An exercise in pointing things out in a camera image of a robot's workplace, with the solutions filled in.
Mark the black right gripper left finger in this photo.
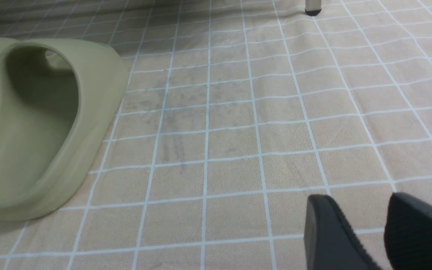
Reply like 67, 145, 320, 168
304, 194, 381, 270

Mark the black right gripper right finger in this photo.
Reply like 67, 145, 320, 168
384, 192, 432, 270

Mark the steel shoe rack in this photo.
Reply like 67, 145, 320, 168
304, 0, 322, 17

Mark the green slipper, right one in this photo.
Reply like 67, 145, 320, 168
0, 37, 129, 222

